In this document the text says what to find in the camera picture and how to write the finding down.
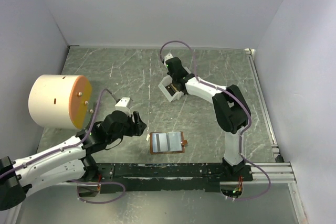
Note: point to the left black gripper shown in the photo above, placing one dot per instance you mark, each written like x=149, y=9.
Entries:
x=140, y=125

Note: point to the white card tray box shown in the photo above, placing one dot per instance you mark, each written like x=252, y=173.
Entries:
x=165, y=82

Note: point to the white striped credit card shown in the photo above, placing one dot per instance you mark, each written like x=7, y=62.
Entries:
x=161, y=142

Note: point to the brown leather card holder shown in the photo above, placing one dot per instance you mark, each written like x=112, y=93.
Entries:
x=177, y=142

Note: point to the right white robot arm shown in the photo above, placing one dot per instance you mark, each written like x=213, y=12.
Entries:
x=231, y=110

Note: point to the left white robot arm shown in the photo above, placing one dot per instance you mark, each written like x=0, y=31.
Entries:
x=70, y=160

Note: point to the white cylinder with orange lid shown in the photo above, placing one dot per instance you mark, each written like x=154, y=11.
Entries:
x=60, y=101

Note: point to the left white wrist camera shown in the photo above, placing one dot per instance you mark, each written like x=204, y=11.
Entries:
x=124, y=105

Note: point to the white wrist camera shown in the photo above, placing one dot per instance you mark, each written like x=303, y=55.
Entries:
x=124, y=105
x=167, y=57

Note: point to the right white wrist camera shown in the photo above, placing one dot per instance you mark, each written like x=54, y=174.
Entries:
x=167, y=57

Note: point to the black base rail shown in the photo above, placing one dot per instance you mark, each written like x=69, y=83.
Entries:
x=169, y=176

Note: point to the white corner bracket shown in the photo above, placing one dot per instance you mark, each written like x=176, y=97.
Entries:
x=249, y=51

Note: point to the aluminium frame rail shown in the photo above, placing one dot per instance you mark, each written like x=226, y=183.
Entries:
x=279, y=172

